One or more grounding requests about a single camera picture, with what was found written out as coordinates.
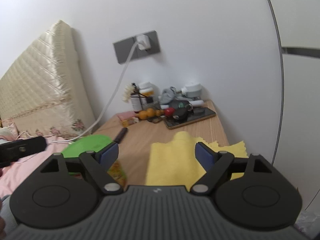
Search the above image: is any red cigarette box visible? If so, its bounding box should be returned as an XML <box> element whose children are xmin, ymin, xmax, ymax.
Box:
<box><xmin>116</xmin><ymin>111</ymin><xmax>139</xmax><ymax>127</ymax></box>

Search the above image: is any person's hand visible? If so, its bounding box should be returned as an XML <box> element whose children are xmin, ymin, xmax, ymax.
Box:
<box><xmin>0</xmin><ymin>199</ymin><xmax>6</xmax><ymax>239</ymax></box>

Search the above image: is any black car key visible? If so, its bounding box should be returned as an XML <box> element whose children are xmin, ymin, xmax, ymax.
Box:
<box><xmin>172</xmin><ymin>105</ymin><xmax>193</xmax><ymax>123</ymax></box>

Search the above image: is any cream quilted headboard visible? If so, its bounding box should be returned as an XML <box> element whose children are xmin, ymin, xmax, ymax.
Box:
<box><xmin>1</xmin><ymin>20</ymin><xmax>95</xmax><ymax>139</ymax></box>

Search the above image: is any red round bead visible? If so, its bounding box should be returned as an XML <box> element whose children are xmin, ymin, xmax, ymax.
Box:
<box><xmin>163</xmin><ymin>107</ymin><xmax>175</xmax><ymax>117</ymax></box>

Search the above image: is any small white round device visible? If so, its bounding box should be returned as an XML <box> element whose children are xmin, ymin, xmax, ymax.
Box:
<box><xmin>181</xmin><ymin>83</ymin><xmax>202</xmax><ymax>98</ymax></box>

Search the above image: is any white charging cable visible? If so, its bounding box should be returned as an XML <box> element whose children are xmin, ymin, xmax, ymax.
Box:
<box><xmin>17</xmin><ymin>41</ymin><xmax>139</xmax><ymax>145</ymax></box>

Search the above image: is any green lidded food container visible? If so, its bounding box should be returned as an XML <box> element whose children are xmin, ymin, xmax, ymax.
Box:
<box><xmin>62</xmin><ymin>134</ymin><xmax>127</xmax><ymax>187</ymax></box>

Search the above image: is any yellow cleaning cloth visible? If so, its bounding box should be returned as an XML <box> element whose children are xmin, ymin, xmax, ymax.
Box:
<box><xmin>145</xmin><ymin>132</ymin><xmax>248</xmax><ymax>190</ymax></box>

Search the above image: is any grey crumpled cloth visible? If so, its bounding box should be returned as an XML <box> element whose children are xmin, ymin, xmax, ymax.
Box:
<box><xmin>159</xmin><ymin>87</ymin><xmax>177</xmax><ymax>105</ymax></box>

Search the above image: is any black smartphone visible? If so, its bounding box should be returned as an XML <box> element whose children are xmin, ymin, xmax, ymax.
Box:
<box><xmin>164</xmin><ymin>107</ymin><xmax>216</xmax><ymax>129</ymax></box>

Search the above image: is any white medicine bottle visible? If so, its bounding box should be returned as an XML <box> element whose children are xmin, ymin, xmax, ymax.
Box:
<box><xmin>138</xmin><ymin>82</ymin><xmax>155</xmax><ymax>110</ymax></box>

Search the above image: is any grey wall socket panel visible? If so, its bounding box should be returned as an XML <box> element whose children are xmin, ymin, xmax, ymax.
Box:
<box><xmin>113</xmin><ymin>30</ymin><xmax>161</xmax><ymax>64</ymax></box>

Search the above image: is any pink bedsheet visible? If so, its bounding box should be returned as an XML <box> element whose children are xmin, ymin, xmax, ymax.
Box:
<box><xmin>1</xmin><ymin>136</ymin><xmax>71</xmax><ymax>198</ymax></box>

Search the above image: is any white charger plug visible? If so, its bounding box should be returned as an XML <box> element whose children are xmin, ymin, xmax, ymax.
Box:
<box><xmin>136</xmin><ymin>34</ymin><xmax>151</xmax><ymax>51</ymax></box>

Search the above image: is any orange gourd ornament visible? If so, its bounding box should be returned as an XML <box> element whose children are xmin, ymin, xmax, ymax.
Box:
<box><xmin>136</xmin><ymin>108</ymin><xmax>164</xmax><ymax>120</ymax></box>

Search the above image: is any white flower reed diffuser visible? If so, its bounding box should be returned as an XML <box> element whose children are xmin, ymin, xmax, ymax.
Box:
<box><xmin>123</xmin><ymin>83</ymin><xmax>144</xmax><ymax>113</ymax></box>

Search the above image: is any wooden bedside table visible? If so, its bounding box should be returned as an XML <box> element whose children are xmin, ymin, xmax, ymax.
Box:
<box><xmin>92</xmin><ymin>99</ymin><xmax>230</xmax><ymax>186</ymax></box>

